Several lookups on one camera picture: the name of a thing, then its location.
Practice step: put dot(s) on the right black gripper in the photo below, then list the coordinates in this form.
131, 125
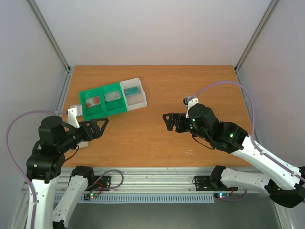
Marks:
180, 123

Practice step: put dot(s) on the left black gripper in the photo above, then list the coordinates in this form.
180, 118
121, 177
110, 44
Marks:
97, 132

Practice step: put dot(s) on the white card holder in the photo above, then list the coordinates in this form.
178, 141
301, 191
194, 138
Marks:
83, 144

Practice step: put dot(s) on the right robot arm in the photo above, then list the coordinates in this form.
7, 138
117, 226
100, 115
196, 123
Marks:
282, 182

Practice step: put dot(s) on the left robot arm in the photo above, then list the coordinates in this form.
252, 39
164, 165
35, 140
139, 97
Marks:
44, 168

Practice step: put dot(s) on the red-patterned card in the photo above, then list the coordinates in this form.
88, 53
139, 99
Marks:
93, 101

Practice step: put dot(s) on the grey card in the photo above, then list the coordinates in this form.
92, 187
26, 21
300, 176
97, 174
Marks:
112, 96

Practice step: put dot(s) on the teal card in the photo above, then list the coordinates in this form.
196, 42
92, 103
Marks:
131, 91

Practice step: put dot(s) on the green two-compartment tray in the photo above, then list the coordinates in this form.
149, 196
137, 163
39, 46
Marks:
105, 109

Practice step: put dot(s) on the white translucent tray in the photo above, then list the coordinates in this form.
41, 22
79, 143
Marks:
137, 101

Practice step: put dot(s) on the left circuit board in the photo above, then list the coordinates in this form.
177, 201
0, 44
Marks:
91, 196

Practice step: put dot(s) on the circuit board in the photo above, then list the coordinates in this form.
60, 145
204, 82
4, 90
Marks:
91, 196
221, 195

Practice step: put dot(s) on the right circuit board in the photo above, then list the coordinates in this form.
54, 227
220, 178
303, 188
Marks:
221, 195

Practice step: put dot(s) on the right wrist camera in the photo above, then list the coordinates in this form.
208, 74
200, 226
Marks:
189, 104

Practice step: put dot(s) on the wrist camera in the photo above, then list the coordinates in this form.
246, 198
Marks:
73, 113
189, 104

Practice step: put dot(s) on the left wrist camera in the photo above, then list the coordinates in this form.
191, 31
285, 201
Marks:
73, 113

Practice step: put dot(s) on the aluminium front rail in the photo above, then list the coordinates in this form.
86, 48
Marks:
152, 179

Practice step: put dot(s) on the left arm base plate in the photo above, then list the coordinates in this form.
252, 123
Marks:
103, 182

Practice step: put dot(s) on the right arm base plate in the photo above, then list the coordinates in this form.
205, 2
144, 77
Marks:
203, 183

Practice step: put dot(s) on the slotted cable duct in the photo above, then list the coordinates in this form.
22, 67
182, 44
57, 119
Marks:
108, 198

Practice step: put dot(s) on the left aluminium frame post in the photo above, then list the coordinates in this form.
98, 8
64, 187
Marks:
38, 14

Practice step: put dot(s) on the aluminium frame post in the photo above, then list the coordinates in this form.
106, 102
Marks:
258, 30
38, 14

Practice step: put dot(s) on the right aluminium frame post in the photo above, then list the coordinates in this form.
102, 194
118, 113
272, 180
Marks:
258, 30

